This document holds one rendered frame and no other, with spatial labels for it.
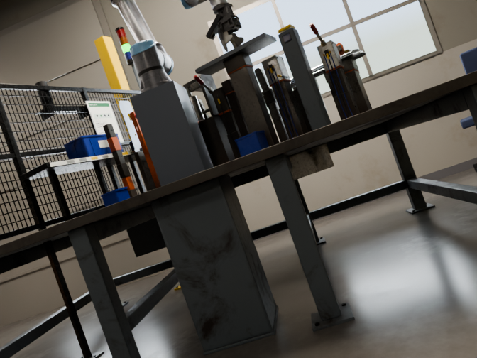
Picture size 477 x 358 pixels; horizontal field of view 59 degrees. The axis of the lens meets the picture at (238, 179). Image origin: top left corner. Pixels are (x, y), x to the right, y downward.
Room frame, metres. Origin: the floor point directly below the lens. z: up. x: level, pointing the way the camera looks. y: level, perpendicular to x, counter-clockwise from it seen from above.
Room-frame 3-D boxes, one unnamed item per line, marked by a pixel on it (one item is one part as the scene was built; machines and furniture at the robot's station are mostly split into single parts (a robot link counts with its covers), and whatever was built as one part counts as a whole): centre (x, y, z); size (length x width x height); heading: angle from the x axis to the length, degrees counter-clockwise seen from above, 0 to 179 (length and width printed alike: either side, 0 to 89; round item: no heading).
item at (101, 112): (2.86, 0.73, 1.30); 0.23 x 0.02 x 0.31; 152
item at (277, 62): (1.99, -0.34, 0.90); 0.13 x 0.08 x 0.41; 152
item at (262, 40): (1.90, -0.17, 1.16); 0.37 x 0.14 x 0.02; 62
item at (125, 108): (2.65, 0.52, 1.17); 0.12 x 0.01 x 0.34; 152
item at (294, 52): (1.78, -0.40, 0.92); 0.08 x 0.08 x 0.44; 62
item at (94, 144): (2.55, 0.76, 1.10); 0.30 x 0.17 x 0.13; 153
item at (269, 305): (1.83, 0.20, 0.33); 0.31 x 0.31 x 0.66; 82
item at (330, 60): (1.87, -0.57, 0.88); 0.12 x 0.07 x 0.36; 152
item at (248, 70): (1.90, -0.17, 0.92); 0.10 x 0.08 x 0.45; 62
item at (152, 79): (1.83, 0.20, 1.15); 0.15 x 0.15 x 0.10
